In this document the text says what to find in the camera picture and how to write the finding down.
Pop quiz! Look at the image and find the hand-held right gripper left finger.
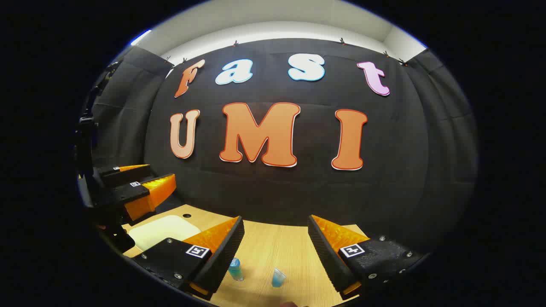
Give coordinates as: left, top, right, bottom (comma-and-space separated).
132, 216, 246, 301

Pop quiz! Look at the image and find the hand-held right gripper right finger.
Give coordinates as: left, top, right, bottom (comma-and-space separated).
308, 214, 428, 299

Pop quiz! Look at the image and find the blue skin care bottle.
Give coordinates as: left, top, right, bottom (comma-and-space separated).
228, 258, 245, 282

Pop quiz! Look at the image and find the pale yellow suitcase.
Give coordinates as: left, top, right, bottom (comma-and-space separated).
128, 214, 202, 252

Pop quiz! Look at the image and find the white and blue cream tube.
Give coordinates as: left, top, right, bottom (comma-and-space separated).
271, 267, 288, 288

